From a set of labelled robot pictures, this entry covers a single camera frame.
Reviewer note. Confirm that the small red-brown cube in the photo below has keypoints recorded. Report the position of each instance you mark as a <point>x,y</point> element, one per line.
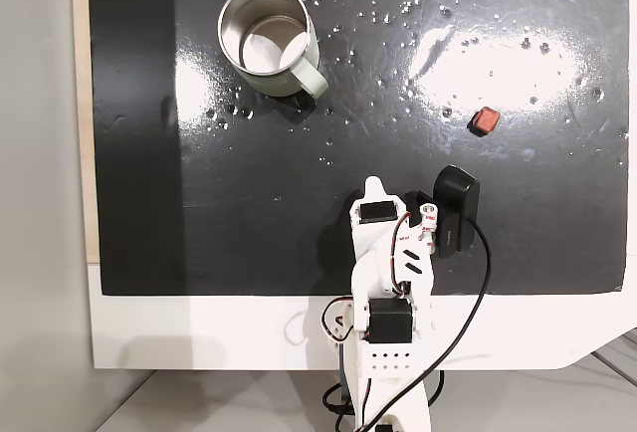
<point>485,121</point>

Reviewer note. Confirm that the black table mat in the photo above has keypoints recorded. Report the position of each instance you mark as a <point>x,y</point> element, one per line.
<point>249,203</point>

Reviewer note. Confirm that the pale green steel mug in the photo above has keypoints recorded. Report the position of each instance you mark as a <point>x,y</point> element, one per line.
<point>306,76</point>

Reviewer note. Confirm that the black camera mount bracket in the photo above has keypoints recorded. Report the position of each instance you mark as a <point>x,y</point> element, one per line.
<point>413,201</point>

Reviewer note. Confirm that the black oval camera box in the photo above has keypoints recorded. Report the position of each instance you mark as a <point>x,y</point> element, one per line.
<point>455,203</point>

